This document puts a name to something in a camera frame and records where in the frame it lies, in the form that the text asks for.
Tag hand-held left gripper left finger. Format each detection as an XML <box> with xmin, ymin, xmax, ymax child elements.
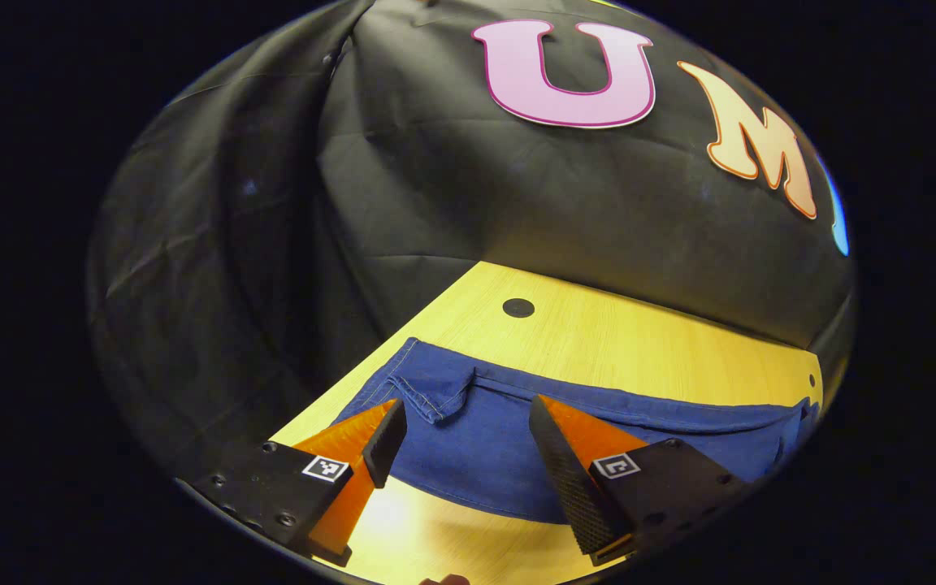
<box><xmin>184</xmin><ymin>398</ymin><xmax>408</xmax><ymax>567</ymax></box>

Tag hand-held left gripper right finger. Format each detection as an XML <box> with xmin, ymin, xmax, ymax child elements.
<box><xmin>528</xmin><ymin>395</ymin><xmax>749</xmax><ymax>567</ymax></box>

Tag blue denim jeans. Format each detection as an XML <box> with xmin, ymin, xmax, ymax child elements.
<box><xmin>330</xmin><ymin>337</ymin><xmax>822</xmax><ymax>525</ymax></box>

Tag black backdrop cloth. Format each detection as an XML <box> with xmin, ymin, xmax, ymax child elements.
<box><xmin>86</xmin><ymin>0</ymin><xmax>856</xmax><ymax>488</ymax></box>

